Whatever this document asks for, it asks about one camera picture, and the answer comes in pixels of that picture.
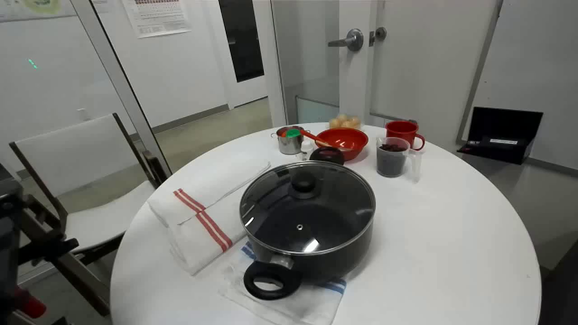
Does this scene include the glass pot lid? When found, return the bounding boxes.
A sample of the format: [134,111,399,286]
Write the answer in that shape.
[238,163,376,255]

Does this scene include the black cooking pot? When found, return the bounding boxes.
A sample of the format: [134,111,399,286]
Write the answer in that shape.
[238,147,377,302]

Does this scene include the steel cup with items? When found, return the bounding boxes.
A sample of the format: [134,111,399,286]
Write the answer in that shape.
[276,127,303,156]

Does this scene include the red bowl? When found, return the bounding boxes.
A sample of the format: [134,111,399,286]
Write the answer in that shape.
[303,129,368,161]

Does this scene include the beige round food item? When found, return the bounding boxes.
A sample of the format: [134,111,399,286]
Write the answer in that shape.
[329,116,361,129]

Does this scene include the white towel red stripes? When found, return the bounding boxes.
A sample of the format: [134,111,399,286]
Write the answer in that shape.
[148,158,271,275]

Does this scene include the clear cup dark liquid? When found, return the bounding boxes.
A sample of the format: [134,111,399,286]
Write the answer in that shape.
[376,138,410,178]

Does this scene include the red mug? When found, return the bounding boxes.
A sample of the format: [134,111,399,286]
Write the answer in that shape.
[385,120,426,151]

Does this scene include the white chair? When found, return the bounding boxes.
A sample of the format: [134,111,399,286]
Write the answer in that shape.
[9,115,168,317]

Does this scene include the silver door handle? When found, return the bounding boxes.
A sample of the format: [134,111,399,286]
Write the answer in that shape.
[329,30,363,53]

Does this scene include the white wall notice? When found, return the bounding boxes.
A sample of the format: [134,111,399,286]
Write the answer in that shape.
[121,0,190,39]

